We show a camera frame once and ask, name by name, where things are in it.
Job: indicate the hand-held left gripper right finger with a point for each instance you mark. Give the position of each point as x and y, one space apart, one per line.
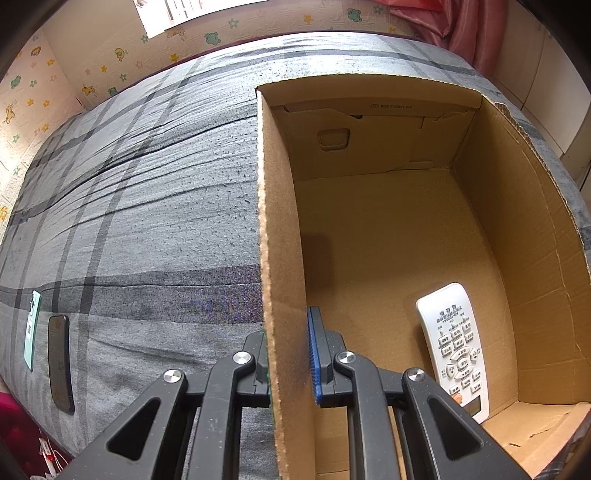
315 360

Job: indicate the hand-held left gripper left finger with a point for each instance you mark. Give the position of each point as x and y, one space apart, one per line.
257 369

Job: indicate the white remote control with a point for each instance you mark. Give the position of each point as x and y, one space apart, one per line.
455 332

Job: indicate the cardboard box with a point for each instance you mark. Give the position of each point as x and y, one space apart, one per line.
392 230

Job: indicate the black smartphone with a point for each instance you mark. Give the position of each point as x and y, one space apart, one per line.
60 364

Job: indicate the grey plaid bed sheet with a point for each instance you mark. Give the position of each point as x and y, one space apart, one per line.
138 207

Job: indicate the green smartphone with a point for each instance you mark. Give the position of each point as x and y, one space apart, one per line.
32 332

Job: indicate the cream wardrobe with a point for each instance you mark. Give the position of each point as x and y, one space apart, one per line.
545 92

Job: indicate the pink curtain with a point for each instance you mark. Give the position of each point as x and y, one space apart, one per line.
461 27

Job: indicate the white paper on wall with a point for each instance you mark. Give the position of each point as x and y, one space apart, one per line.
171 14

